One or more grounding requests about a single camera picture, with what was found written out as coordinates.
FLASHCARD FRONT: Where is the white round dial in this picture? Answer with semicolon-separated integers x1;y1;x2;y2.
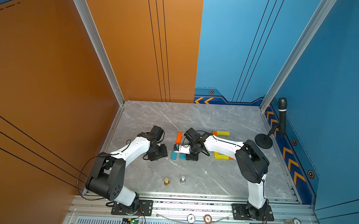
187;214;196;224

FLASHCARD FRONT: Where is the yellow block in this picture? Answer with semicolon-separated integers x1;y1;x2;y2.
216;131;230;137
214;152;230;161

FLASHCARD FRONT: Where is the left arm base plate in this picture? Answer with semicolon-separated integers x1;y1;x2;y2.
111;199;153;216

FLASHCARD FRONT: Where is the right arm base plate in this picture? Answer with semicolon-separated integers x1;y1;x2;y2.
232;203;275;222

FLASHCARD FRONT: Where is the brass weight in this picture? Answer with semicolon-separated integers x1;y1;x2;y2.
164;177;170;187

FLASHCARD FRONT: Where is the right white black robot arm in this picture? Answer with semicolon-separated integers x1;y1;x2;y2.
181;128;269;221

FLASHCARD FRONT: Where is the tape roll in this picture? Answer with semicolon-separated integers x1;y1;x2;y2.
284;218;301;224

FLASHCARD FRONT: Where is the silver weight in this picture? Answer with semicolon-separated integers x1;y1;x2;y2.
180;176;186;184

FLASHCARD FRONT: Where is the black microphone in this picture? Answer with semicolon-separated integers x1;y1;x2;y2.
278;97;288;137

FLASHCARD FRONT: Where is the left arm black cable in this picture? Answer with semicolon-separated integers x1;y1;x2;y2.
76;151;118;202

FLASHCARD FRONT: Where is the copper round dial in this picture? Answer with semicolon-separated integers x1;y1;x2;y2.
203;214;213;224

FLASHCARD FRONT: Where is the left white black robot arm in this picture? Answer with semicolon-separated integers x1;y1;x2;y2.
85;126;168;215

